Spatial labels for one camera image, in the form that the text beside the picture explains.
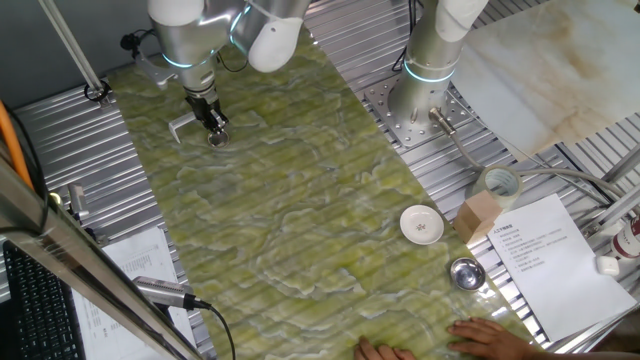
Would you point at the person's left hand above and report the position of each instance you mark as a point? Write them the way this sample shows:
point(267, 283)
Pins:
point(382, 352)

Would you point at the round steel bowl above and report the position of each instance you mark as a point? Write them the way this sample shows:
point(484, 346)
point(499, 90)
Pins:
point(467, 274)

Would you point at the white instruction paper sheet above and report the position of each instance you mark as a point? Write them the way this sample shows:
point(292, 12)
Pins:
point(550, 265)

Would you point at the white ceramic saucer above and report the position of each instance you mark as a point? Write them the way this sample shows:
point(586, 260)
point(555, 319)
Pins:
point(421, 225)

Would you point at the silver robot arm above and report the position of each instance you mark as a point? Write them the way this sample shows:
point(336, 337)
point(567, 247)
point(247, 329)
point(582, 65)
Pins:
point(190, 40)

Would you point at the steel frame beam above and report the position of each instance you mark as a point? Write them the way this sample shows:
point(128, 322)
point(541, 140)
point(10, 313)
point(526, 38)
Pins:
point(75, 260)

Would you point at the green marble pattern mat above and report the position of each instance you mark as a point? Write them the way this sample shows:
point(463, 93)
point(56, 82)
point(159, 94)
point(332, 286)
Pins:
point(325, 225)

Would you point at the person's right hand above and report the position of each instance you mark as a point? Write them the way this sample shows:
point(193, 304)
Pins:
point(487, 340)

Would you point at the black keyboard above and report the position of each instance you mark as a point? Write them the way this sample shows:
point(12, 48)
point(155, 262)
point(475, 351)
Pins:
point(40, 310)

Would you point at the metal pole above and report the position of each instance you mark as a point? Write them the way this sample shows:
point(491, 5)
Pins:
point(70, 50)

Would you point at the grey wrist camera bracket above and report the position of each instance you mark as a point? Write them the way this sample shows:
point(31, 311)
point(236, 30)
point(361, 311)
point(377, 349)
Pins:
point(155, 72)

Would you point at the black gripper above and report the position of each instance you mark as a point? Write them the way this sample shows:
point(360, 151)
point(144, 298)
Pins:
point(206, 110)

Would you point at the white earbud case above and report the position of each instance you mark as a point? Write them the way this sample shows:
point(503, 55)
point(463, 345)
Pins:
point(607, 265)

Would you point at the clear tape roll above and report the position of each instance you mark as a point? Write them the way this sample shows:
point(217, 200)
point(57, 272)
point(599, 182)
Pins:
point(500, 182)

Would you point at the small grey device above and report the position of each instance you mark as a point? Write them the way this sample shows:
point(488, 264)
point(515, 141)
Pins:
point(77, 200)

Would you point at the white marble board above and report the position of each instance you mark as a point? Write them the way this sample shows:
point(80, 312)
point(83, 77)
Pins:
point(540, 75)

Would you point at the aluminium frame bar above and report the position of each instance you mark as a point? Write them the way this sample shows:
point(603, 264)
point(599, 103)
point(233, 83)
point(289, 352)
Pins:
point(622, 167)
point(612, 212)

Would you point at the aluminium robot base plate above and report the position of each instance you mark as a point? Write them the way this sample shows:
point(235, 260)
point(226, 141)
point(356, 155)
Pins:
point(390, 115)

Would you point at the printed list paper sheet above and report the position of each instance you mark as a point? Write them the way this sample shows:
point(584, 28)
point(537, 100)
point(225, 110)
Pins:
point(145, 255)

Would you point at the white bottle red label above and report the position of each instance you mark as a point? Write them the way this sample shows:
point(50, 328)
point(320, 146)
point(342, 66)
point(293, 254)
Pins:
point(627, 240)

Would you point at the wooden block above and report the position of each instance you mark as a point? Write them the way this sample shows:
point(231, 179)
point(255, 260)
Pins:
point(475, 217)

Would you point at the black round knob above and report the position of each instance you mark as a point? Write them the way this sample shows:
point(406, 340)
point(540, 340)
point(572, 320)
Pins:
point(129, 41)

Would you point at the person's right forearm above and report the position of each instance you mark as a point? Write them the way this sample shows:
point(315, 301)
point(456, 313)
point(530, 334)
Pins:
point(580, 356)

